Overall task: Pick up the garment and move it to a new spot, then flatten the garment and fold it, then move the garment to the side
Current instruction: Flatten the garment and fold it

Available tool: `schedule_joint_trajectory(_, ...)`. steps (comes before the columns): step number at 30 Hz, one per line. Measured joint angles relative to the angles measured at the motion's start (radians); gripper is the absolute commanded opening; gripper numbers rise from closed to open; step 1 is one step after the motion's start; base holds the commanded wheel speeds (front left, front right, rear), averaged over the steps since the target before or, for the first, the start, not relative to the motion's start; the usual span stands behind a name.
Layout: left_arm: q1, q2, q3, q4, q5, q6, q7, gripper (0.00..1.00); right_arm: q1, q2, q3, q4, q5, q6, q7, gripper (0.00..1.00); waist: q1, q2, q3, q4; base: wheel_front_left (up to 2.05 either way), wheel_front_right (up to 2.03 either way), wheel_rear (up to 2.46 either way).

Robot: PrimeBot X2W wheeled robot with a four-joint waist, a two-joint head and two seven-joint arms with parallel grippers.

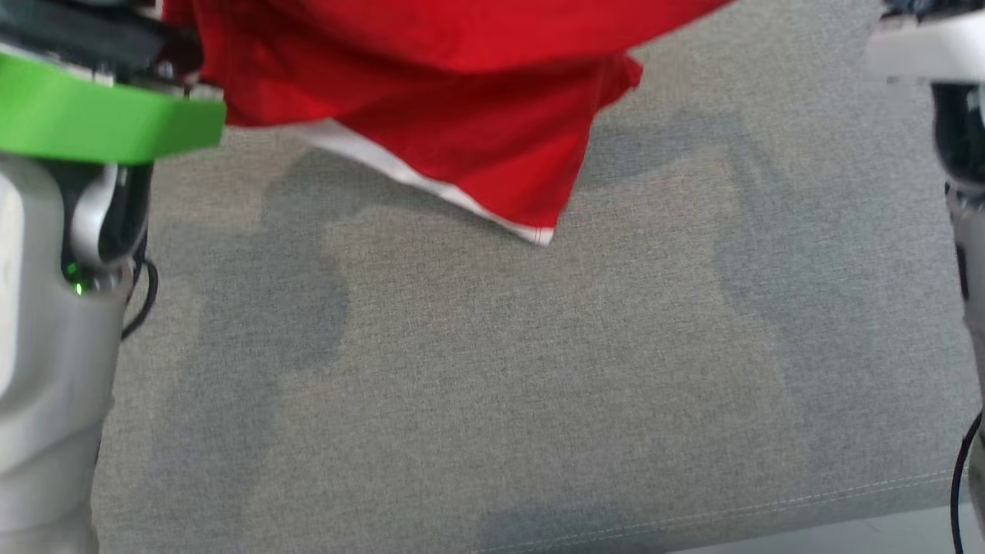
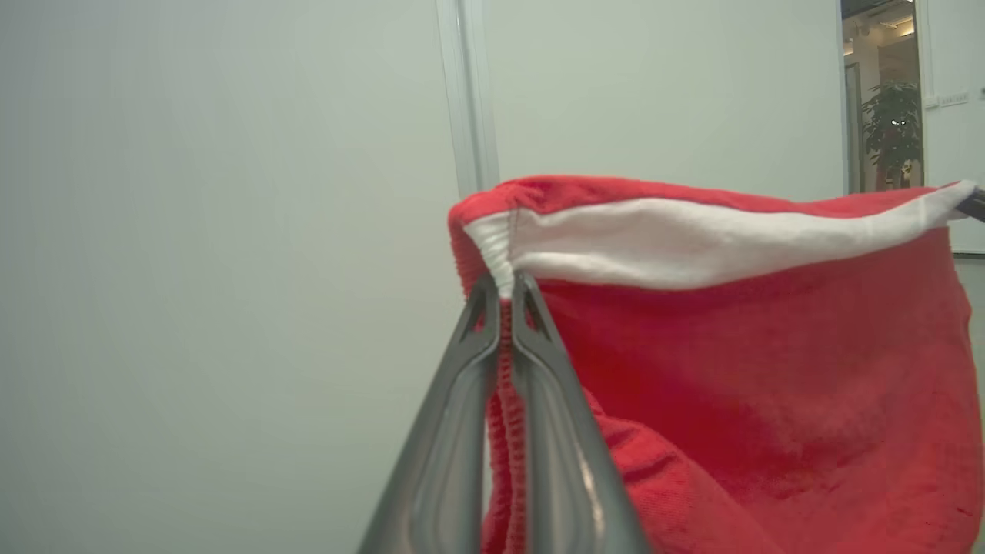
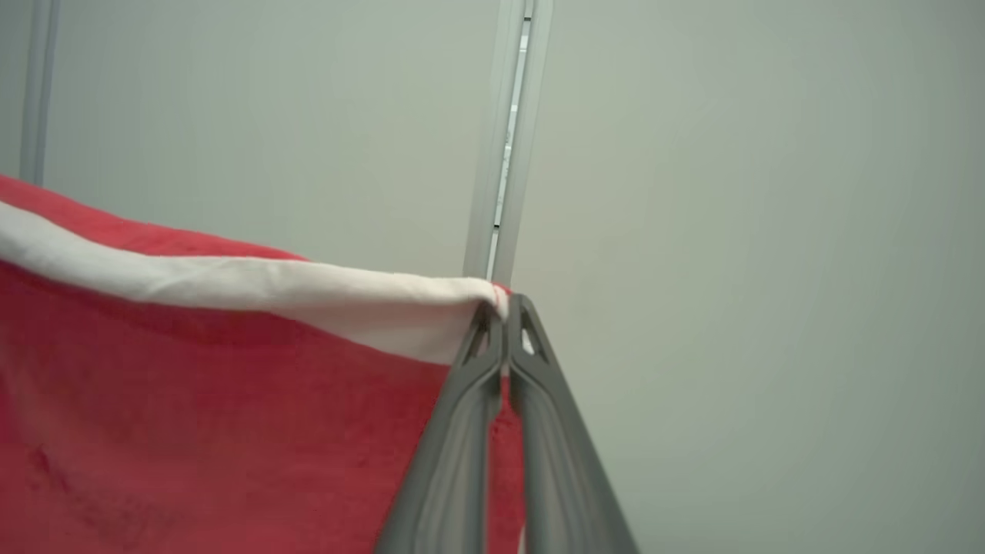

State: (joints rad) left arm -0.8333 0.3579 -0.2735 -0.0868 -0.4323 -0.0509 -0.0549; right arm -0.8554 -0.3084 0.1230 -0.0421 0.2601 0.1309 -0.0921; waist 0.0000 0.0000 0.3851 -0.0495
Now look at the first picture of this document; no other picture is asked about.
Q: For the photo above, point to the red garment with white trim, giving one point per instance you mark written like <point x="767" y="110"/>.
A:
<point x="462" y="85"/>

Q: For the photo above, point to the grey fabric sofa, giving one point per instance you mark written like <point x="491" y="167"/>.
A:
<point x="500" y="369"/>

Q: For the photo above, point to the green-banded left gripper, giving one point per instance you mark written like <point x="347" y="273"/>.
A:
<point x="92" y="115"/>

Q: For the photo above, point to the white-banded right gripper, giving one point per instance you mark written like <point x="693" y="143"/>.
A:
<point x="931" y="46"/>

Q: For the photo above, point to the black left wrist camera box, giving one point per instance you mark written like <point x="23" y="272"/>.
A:
<point x="69" y="38"/>

